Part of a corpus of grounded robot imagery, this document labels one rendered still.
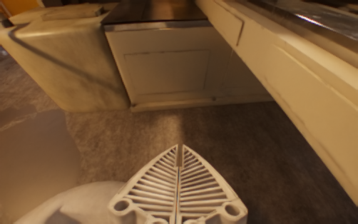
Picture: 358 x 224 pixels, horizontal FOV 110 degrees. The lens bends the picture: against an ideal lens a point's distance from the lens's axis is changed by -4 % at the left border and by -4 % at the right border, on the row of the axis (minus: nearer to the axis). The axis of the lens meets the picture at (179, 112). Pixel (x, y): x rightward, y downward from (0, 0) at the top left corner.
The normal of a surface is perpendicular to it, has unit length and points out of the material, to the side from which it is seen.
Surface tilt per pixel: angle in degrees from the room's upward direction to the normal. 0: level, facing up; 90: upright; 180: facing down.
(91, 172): 0
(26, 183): 0
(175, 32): 90
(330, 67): 0
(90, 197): 15
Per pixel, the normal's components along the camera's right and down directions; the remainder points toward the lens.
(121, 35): 0.10, 0.75
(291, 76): -0.99, 0.08
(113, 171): -0.01, -0.65
